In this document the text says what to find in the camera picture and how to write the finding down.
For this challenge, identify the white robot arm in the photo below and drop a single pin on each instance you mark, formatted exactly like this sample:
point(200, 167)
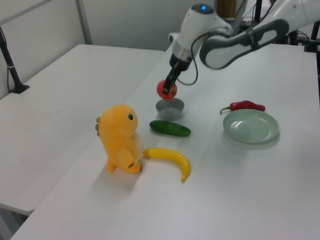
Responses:
point(225, 42)

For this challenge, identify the red apple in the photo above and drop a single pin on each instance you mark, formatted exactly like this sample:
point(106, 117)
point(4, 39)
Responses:
point(172, 92)

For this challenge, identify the yellow wooden board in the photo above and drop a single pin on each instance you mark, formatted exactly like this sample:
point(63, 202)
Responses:
point(225, 8)

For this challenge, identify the green cucumber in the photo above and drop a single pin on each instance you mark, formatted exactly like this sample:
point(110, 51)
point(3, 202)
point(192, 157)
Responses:
point(170, 128)

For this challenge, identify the black camera stand pole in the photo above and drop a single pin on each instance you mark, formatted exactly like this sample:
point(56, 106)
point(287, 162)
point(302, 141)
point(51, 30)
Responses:
point(11, 67)

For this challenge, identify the red chili pepper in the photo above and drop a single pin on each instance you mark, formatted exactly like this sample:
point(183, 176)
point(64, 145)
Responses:
point(246, 105)

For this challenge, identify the gray partition post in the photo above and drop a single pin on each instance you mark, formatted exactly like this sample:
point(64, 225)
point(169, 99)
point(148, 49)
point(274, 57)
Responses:
point(83, 20)

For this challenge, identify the orange plush dinosaur toy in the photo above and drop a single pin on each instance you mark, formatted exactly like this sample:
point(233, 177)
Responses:
point(117, 135)

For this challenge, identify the pale green plate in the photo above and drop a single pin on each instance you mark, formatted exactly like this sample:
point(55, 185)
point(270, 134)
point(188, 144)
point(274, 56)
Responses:
point(250, 126)

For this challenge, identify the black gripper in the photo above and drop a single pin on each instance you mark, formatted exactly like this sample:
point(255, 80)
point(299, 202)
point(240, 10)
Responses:
point(180, 63)

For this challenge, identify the small gray bowl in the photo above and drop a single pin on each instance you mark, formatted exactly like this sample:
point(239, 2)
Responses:
point(170, 110)

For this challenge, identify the yellow banana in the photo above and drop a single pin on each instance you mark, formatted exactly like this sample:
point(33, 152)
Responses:
point(175, 156)

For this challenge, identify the black clamped stand pole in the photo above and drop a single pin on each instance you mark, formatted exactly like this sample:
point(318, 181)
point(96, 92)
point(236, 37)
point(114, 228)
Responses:
point(312, 37)

